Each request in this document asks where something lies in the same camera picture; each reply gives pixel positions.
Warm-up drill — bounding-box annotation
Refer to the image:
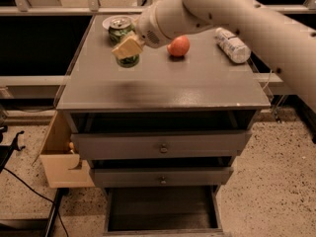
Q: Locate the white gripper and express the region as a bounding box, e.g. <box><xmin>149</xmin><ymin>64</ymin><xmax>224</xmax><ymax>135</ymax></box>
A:
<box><xmin>111</xmin><ymin>4</ymin><xmax>171</xmax><ymax>59</ymax></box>

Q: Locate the crushed green soda can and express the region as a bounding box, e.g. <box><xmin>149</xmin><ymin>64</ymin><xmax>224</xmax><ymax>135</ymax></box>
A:
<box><xmin>108</xmin><ymin>16</ymin><xmax>139</xmax><ymax>68</ymax></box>

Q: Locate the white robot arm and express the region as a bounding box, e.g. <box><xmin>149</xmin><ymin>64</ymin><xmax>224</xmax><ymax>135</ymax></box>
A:
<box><xmin>112</xmin><ymin>0</ymin><xmax>316</xmax><ymax>111</ymax></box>

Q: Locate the grey drawer cabinet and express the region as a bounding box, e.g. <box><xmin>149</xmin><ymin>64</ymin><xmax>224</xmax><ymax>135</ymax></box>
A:
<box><xmin>55</xmin><ymin>13</ymin><xmax>272</xmax><ymax>237</ymax></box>

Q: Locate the grey top drawer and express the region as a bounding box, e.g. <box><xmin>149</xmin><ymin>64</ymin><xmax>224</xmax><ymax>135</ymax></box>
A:
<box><xmin>71</xmin><ymin>130</ymin><xmax>251</xmax><ymax>160</ymax></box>

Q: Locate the grey drawer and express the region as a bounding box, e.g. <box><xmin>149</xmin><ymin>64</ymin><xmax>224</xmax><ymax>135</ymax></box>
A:
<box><xmin>104</xmin><ymin>187</ymin><xmax>230</xmax><ymax>237</ymax></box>
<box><xmin>71</xmin><ymin>130</ymin><xmax>251</xmax><ymax>160</ymax></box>
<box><xmin>90</xmin><ymin>167</ymin><xmax>233</xmax><ymax>188</ymax></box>

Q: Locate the light wooden side drawer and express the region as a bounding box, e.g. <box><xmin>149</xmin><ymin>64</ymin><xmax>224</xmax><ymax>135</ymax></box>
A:
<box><xmin>39</xmin><ymin>112</ymin><xmax>94</xmax><ymax>188</ymax></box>

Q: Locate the grey middle drawer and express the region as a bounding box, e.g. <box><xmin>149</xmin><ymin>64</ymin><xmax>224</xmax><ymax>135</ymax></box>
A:
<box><xmin>90</xmin><ymin>167</ymin><xmax>233</xmax><ymax>188</ymax></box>

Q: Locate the grey bottom drawer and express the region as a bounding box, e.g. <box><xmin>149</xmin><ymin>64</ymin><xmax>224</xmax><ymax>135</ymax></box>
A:
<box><xmin>104</xmin><ymin>187</ymin><xmax>230</xmax><ymax>237</ymax></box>

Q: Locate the white ceramic bowl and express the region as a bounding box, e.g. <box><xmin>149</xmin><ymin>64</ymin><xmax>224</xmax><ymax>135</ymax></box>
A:
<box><xmin>102</xmin><ymin>17</ymin><xmax>112</xmax><ymax>30</ymax></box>

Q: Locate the red apple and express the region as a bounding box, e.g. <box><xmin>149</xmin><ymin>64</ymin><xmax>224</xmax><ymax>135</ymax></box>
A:
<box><xmin>167</xmin><ymin>36</ymin><xmax>190</xmax><ymax>57</ymax></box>

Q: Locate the clear plastic water bottle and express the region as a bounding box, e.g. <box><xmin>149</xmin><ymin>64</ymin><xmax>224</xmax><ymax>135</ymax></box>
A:
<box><xmin>215</xmin><ymin>28</ymin><xmax>251</xmax><ymax>64</ymax></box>

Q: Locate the black clamp device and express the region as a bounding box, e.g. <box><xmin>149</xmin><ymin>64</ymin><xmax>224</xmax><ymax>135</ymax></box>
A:
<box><xmin>0</xmin><ymin>130</ymin><xmax>25</xmax><ymax>173</ymax></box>

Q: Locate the black stand base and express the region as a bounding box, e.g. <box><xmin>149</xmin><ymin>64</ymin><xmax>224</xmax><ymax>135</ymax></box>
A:
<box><xmin>0</xmin><ymin>188</ymin><xmax>69</xmax><ymax>237</ymax></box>

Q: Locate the metal railing frame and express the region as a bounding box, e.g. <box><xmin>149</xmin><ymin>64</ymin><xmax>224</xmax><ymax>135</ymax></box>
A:
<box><xmin>0</xmin><ymin>0</ymin><xmax>316</xmax><ymax>17</ymax></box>

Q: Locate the white cable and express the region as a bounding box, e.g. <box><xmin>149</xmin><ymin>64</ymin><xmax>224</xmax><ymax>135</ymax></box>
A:
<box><xmin>262</xmin><ymin>70</ymin><xmax>275</xmax><ymax>92</ymax></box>

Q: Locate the black floor cable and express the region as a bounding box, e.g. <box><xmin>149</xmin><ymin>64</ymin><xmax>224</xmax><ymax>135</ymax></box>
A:
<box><xmin>3</xmin><ymin>166</ymin><xmax>70</xmax><ymax>237</ymax></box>

